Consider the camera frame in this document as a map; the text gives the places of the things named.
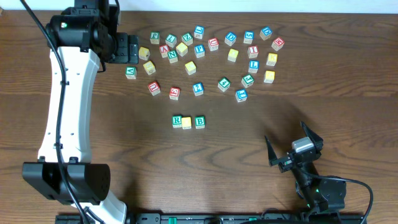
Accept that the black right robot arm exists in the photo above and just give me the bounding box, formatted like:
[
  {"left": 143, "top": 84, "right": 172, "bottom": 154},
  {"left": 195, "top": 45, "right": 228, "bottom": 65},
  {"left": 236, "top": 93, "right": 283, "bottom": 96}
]
[{"left": 266, "top": 122, "right": 346, "bottom": 213}]

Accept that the blue D block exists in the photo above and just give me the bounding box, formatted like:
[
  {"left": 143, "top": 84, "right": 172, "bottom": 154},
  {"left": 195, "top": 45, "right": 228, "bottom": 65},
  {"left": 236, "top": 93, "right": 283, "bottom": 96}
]
[{"left": 224, "top": 32, "right": 237, "bottom": 47}]

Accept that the yellow K block right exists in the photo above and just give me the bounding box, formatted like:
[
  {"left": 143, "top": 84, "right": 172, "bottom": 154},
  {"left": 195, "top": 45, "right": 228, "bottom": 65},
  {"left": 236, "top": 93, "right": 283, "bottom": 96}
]
[{"left": 266, "top": 53, "right": 278, "bottom": 66}]

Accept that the green J block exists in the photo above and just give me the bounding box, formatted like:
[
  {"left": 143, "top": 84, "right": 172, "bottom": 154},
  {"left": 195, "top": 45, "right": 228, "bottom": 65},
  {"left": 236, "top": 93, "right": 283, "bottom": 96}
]
[{"left": 241, "top": 74, "right": 254, "bottom": 88}]

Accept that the yellow K block left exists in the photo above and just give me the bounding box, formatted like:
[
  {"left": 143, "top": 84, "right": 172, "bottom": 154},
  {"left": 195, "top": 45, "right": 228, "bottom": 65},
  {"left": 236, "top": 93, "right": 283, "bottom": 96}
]
[{"left": 139, "top": 47, "right": 150, "bottom": 61}]

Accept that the blue block top row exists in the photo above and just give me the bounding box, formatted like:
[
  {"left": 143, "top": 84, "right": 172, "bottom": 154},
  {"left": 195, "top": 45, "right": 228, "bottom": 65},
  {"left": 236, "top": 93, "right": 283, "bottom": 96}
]
[{"left": 194, "top": 26, "right": 205, "bottom": 39}]

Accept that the yellow S block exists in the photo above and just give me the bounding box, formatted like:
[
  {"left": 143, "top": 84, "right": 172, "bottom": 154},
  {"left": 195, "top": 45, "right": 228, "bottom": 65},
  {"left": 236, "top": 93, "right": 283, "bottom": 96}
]
[{"left": 143, "top": 61, "right": 156, "bottom": 75}]

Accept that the blue P block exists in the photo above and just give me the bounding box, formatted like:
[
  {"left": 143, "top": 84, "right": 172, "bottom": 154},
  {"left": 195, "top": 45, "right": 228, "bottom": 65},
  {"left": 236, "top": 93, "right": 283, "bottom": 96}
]
[{"left": 194, "top": 44, "right": 205, "bottom": 58}]

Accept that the green B block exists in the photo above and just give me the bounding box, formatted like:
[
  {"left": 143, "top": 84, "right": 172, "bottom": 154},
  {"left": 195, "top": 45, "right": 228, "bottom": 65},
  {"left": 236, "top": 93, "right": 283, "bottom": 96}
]
[{"left": 195, "top": 116, "right": 206, "bottom": 129}]

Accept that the yellow G block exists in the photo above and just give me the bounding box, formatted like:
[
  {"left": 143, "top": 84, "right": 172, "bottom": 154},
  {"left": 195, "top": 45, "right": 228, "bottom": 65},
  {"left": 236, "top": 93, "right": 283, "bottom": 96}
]
[{"left": 264, "top": 70, "right": 275, "bottom": 83}]

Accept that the yellow block near Z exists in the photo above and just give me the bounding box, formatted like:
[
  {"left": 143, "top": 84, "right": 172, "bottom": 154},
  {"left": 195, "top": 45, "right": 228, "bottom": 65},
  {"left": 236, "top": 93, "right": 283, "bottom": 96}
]
[{"left": 176, "top": 42, "right": 188, "bottom": 57}]

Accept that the blue L block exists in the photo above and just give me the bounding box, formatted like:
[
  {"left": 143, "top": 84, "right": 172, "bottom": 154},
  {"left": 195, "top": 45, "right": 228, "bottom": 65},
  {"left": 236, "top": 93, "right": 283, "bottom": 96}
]
[{"left": 248, "top": 60, "right": 259, "bottom": 73}]

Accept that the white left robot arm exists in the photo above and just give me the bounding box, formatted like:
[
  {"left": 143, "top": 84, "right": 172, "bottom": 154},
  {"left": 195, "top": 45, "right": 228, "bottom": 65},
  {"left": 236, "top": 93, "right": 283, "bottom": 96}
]
[{"left": 22, "top": 0, "right": 139, "bottom": 223}]

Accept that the green N block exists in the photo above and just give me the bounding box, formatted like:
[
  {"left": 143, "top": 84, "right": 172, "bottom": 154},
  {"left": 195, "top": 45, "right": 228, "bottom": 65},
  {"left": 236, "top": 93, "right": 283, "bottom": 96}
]
[{"left": 167, "top": 50, "right": 178, "bottom": 63}]

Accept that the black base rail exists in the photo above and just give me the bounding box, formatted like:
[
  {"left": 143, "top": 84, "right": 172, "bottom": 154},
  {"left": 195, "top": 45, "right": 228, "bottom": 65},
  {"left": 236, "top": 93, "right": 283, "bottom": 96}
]
[{"left": 55, "top": 212, "right": 364, "bottom": 224}]

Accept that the green R block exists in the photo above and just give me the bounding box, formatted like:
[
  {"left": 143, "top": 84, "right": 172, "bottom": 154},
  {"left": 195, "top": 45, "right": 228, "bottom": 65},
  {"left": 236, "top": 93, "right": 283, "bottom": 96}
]
[{"left": 172, "top": 115, "right": 182, "bottom": 128}]

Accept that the green block far top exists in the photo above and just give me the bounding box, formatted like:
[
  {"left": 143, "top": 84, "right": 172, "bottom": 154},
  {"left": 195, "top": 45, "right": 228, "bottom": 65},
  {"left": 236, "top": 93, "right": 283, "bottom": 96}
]
[{"left": 150, "top": 32, "right": 160, "bottom": 45}]

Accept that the green Z block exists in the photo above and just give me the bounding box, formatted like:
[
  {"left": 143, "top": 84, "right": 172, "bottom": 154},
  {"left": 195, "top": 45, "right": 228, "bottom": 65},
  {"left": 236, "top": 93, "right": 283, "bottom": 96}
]
[{"left": 182, "top": 32, "right": 193, "bottom": 46}]

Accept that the red A block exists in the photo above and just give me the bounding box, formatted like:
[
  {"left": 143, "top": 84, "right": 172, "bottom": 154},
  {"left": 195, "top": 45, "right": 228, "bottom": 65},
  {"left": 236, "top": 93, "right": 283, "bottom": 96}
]
[{"left": 159, "top": 44, "right": 170, "bottom": 58}]

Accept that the green 4 block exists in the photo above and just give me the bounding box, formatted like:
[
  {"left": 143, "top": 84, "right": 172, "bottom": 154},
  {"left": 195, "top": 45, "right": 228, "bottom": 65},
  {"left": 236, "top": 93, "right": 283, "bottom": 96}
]
[{"left": 218, "top": 77, "right": 231, "bottom": 92}]

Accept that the yellow k block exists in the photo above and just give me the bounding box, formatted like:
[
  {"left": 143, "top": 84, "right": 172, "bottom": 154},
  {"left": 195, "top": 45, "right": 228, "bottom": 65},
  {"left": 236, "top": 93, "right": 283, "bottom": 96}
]
[
  {"left": 139, "top": 47, "right": 150, "bottom": 61},
  {"left": 266, "top": 53, "right": 278, "bottom": 66}
]

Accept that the red u block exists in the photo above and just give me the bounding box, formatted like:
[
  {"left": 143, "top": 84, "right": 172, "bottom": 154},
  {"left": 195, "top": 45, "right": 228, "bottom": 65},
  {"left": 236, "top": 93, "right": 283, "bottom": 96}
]
[
  {"left": 208, "top": 38, "right": 219, "bottom": 51},
  {"left": 148, "top": 81, "right": 161, "bottom": 96}
]

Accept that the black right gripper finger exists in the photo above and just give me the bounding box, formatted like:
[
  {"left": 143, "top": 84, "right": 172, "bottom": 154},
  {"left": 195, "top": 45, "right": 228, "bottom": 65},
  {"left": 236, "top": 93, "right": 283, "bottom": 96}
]
[
  {"left": 264, "top": 136, "right": 278, "bottom": 166},
  {"left": 300, "top": 121, "right": 323, "bottom": 151}
]

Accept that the yellow C block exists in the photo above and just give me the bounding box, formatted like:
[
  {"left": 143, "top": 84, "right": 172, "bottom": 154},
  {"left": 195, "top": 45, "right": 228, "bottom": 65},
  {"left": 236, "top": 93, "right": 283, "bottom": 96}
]
[{"left": 185, "top": 61, "right": 197, "bottom": 75}]

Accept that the red U block lower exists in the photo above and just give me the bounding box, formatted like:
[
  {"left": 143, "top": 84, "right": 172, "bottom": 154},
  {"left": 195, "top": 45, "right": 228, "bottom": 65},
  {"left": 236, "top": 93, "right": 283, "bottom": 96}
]
[{"left": 148, "top": 81, "right": 161, "bottom": 96}]

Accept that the red M block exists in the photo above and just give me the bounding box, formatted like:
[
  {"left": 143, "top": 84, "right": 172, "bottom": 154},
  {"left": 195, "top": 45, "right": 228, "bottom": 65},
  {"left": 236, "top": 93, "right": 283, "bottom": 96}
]
[{"left": 271, "top": 37, "right": 285, "bottom": 52}]

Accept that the blue 5 block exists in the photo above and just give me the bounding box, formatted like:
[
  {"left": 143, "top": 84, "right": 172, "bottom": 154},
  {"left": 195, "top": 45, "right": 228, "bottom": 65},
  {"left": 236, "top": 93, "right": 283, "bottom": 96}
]
[{"left": 243, "top": 30, "right": 254, "bottom": 44}]

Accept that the yellow O block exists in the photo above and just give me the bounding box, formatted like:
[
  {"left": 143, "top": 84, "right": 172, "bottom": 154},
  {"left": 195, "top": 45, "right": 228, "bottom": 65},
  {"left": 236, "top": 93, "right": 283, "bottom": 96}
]
[
  {"left": 228, "top": 49, "right": 239, "bottom": 62},
  {"left": 182, "top": 117, "right": 192, "bottom": 129}
]

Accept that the green V block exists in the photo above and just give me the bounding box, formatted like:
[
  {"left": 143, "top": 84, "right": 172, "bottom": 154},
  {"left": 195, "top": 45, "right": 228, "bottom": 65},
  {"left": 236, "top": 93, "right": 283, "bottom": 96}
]
[{"left": 125, "top": 67, "right": 137, "bottom": 79}]

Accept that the blue T block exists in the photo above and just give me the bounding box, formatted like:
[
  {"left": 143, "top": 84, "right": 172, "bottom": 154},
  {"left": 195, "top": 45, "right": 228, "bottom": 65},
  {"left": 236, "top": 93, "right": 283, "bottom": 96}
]
[{"left": 235, "top": 89, "right": 248, "bottom": 102}]

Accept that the blue 2 block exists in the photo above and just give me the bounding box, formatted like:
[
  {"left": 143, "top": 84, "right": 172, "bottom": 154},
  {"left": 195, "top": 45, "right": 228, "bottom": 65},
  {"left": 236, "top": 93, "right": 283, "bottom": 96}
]
[{"left": 193, "top": 83, "right": 204, "bottom": 96}]

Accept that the green L block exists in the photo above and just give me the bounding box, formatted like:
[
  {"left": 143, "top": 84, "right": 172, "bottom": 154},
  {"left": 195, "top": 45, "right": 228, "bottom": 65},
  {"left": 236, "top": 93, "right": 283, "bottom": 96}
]
[{"left": 165, "top": 34, "right": 177, "bottom": 48}]

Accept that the red E block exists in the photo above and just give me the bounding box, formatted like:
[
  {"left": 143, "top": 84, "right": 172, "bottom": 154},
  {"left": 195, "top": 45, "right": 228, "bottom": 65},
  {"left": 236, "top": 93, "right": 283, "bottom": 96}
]
[{"left": 169, "top": 87, "right": 180, "bottom": 100}]

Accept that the red U block upper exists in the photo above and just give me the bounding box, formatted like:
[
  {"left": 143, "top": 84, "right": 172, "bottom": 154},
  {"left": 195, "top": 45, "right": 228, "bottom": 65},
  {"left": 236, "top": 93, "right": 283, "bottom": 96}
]
[{"left": 208, "top": 38, "right": 219, "bottom": 51}]

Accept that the blue Q block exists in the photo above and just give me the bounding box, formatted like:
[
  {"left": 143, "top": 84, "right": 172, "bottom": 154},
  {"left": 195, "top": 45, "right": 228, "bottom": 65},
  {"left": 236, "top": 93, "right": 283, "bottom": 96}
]
[{"left": 259, "top": 26, "right": 272, "bottom": 40}]

